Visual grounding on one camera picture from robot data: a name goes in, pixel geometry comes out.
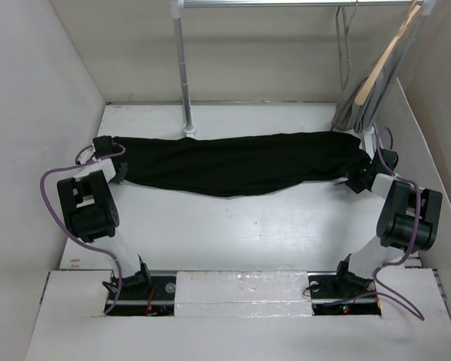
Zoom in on black trousers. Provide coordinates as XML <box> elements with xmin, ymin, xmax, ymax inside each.
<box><xmin>114</xmin><ymin>132</ymin><xmax>371</xmax><ymax>198</ymax></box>

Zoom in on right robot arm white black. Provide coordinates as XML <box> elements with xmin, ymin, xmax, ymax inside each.
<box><xmin>332</xmin><ymin>150</ymin><xmax>443</xmax><ymax>297</ymax></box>

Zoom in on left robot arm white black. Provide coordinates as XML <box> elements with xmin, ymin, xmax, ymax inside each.
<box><xmin>56</xmin><ymin>136</ymin><xmax>153</xmax><ymax>299</ymax></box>

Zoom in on wooden hanger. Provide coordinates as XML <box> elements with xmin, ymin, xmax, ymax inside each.
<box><xmin>354</xmin><ymin>1</ymin><xmax>422</xmax><ymax>106</ymax></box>

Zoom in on grey hanging garment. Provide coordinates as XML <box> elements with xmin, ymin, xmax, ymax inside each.
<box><xmin>331</xmin><ymin>6</ymin><xmax>419</xmax><ymax>134</ymax></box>

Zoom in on silver clothes rack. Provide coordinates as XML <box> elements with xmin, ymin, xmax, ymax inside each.
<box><xmin>169</xmin><ymin>1</ymin><xmax>436</xmax><ymax>156</ymax></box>

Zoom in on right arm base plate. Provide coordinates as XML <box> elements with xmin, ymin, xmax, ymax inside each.
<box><xmin>303</xmin><ymin>272</ymin><xmax>381</xmax><ymax>316</ymax></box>

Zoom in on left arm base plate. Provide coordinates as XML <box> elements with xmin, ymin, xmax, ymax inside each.
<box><xmin>107</xmin><ymin>273</ymin><xmax>177</xmax><ymax>317</ymax></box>

